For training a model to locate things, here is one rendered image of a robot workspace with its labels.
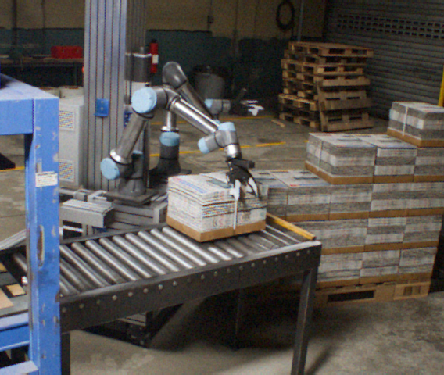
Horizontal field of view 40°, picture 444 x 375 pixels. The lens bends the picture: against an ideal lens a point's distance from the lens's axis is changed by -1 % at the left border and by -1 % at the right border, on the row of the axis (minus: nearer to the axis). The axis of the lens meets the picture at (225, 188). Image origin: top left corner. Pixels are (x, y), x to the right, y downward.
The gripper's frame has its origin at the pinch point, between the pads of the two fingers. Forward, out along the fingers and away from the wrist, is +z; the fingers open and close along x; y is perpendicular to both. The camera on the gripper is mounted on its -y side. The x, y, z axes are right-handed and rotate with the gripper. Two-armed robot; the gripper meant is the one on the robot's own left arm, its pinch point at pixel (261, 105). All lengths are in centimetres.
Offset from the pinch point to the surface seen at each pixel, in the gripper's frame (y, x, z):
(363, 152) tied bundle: 16, 32, 59
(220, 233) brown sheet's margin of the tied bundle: 23, 125, -37
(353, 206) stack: 50, 37, 58
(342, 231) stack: 66, 41, 53
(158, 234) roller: 28, 118, -64
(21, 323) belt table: 18, 199, -111
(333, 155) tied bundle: 19, 34, 41
